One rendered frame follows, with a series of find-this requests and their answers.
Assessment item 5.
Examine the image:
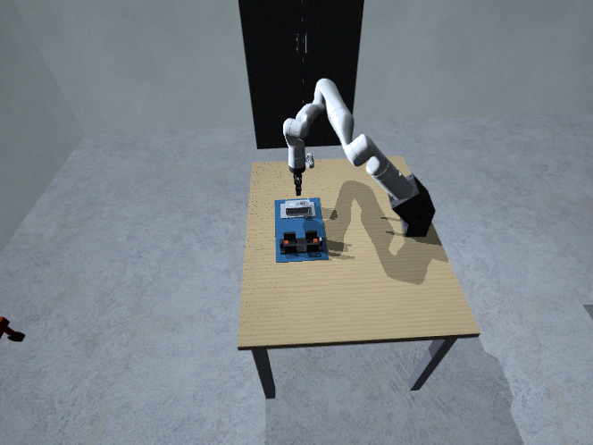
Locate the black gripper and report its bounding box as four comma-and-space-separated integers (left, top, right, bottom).
288, 166, 305, 196

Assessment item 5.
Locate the blue flat plate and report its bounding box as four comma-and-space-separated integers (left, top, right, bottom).
275, 197, 329, 263

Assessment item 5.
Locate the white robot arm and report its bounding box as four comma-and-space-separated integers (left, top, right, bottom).
283, 79, 413, 200

